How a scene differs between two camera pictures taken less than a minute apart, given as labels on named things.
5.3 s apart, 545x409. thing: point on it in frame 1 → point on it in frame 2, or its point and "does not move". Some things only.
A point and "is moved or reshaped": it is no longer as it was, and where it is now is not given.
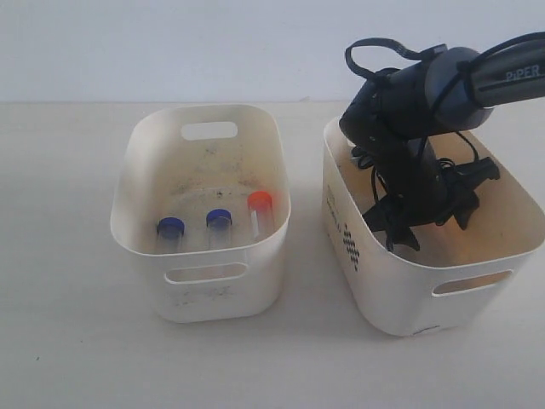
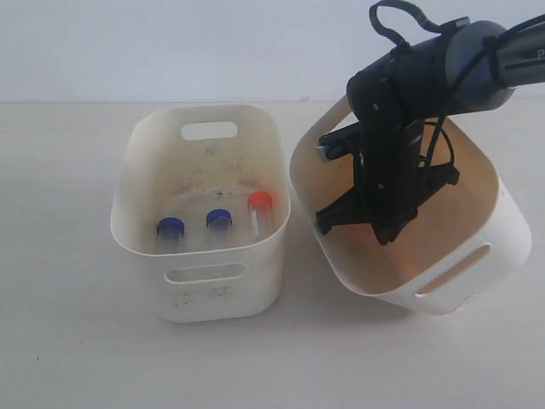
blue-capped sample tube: [170, 234] does not move
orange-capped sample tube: [260, 205] does not move
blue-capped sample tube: [220, 222] does not move
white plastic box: [458, 278] is moved or reshaped
